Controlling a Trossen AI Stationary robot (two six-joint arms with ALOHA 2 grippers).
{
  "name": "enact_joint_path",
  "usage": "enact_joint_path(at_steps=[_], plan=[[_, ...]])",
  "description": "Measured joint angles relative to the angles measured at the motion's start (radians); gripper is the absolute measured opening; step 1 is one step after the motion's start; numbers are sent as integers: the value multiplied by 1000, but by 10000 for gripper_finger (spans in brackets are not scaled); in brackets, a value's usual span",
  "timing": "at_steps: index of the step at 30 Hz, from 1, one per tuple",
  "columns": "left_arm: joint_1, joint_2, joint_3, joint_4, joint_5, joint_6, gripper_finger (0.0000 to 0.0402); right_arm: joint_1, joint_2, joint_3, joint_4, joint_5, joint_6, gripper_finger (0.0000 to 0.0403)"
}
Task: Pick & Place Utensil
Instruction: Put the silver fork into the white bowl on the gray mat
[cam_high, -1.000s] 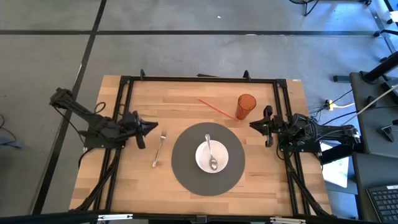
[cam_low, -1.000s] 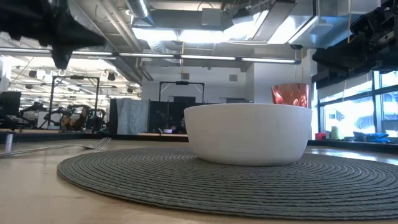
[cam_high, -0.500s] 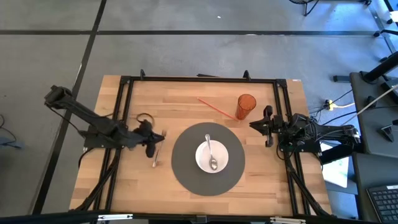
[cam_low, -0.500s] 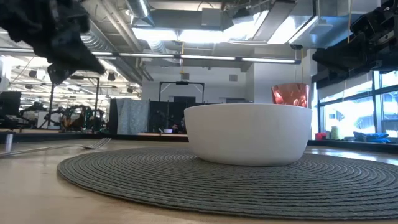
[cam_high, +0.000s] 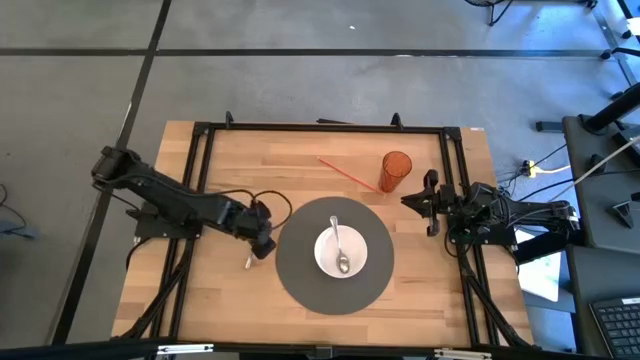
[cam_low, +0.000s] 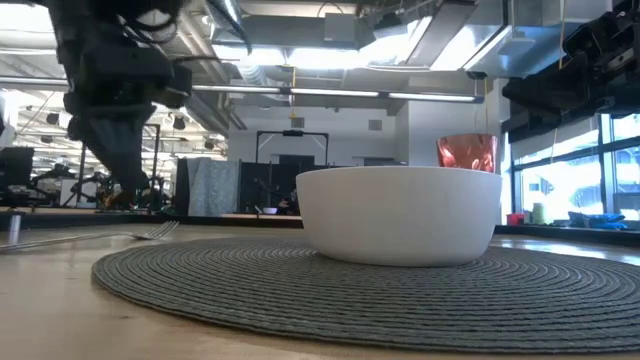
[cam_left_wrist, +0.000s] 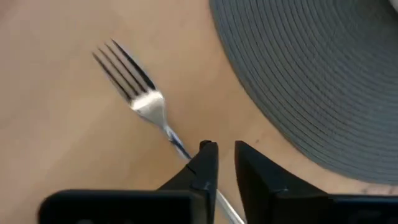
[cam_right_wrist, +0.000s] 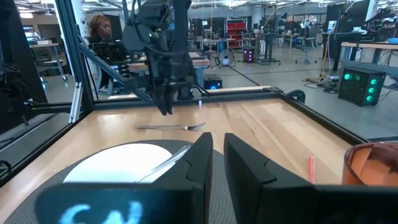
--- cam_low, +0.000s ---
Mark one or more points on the blue bundle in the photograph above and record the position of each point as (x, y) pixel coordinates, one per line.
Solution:
(600, 221)

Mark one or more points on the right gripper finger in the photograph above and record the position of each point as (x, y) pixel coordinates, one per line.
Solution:
(545, 92)

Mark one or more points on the dark monitor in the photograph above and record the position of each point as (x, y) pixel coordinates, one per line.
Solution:
(15, 167)

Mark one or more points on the silver ceiling duct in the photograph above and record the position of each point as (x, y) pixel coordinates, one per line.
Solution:
(475, 40)

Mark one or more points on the red box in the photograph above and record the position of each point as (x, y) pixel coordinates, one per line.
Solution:
(515, 219)

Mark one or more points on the grey fabric partition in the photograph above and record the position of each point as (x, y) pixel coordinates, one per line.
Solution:
(212, 187)

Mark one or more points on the orange faceted plastic cup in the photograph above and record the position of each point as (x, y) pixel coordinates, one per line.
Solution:
(467, 152)

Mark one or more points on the silver metal fork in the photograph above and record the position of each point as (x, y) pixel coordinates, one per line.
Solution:
(160, 231)

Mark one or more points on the yellow green roll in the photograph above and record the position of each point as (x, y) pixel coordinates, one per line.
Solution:
(539, 214)

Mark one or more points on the black gantry stand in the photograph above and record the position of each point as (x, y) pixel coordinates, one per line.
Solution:
(292, 133)

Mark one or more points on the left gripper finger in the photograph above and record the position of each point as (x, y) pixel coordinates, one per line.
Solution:
(135, 140)
(107, 135)

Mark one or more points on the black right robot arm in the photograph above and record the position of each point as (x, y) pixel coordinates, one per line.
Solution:
(615, 25)

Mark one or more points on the small white background bowl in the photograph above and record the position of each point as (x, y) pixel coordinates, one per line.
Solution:
(270, 210)

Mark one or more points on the long ceiling light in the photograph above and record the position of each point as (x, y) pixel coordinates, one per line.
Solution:
(335, 93)

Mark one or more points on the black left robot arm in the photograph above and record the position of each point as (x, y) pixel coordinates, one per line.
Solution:
(100, 30)

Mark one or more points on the round grey woven placemat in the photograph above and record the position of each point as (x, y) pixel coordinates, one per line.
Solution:
(350, 305)

